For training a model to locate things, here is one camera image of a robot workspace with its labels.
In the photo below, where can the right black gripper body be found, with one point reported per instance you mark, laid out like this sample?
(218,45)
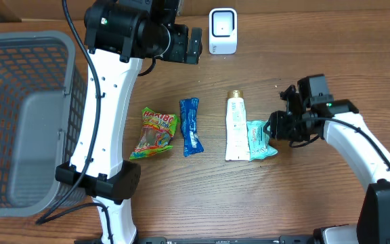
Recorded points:
(291,127)

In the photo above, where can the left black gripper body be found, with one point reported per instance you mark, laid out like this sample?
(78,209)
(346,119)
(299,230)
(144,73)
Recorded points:
(178,46)

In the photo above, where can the mint green wipes packet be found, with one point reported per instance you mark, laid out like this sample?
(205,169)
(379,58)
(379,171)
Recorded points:
(258,141)

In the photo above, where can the white tube with gold cap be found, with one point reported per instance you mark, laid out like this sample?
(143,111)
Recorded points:
(237,148)

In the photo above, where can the blue cookie packet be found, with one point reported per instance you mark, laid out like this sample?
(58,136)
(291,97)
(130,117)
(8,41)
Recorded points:
(188,114)

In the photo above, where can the green gummy candy bag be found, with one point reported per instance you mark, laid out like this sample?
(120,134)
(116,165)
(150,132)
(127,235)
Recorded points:
(157,132)

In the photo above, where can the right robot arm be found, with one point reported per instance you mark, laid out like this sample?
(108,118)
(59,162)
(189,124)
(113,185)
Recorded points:
(346,131)

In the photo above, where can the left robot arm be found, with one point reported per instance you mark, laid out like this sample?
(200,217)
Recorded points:
(119,36)

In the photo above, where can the white barcode scanner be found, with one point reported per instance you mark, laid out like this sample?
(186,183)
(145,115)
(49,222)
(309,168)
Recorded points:
(223,31)

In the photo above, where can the grey plastic mesh basket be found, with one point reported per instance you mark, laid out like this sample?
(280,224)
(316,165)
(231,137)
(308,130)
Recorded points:
(42,98)

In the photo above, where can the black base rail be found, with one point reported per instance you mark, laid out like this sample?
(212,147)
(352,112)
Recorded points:
(285,239)

